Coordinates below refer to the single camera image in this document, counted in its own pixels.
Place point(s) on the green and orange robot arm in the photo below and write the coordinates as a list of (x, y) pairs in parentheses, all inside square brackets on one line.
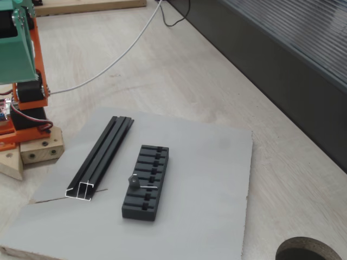
[(38, 54)]

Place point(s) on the black slotted holder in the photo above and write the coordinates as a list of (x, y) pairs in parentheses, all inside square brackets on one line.
[(141, 211)]

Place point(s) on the wooden block with screw holes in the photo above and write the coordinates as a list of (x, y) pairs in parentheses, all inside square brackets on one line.
[(40, 151)]

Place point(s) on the wooden wedge block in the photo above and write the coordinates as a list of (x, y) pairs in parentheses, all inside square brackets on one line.
[(11, 165)]

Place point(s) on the black aluminium profile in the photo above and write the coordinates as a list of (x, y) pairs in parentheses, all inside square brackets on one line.
[(108, 146)]

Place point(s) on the gray board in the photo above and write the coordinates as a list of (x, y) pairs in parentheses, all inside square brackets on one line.
[(189, 176)]

